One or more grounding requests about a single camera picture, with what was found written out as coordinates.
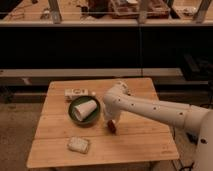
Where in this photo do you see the wooden folding table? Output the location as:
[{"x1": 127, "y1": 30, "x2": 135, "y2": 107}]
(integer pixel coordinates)
[{"x1": 27, "y1": 79, "x2": 179, "y2": 169}]

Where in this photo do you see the white box with label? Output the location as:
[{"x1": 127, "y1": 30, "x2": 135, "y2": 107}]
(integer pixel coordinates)
[{"x1": 64, "y1": 88, "x2": 88, "y2": 100}]

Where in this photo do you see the white paper cup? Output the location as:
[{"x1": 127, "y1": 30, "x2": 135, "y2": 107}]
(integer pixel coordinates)
[{"x1": 73, "y1": 100, "x2": 97, "y2": 121}]

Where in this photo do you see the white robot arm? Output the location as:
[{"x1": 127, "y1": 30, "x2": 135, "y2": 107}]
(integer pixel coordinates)
[{"x1": 103, "y1": 82, "x2": 213, "y2": 171}]

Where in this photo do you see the black floor cable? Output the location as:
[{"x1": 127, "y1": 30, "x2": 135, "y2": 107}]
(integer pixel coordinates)
[{"x1": 171, "y1": 126, "x2": 201, "y2": 171}]

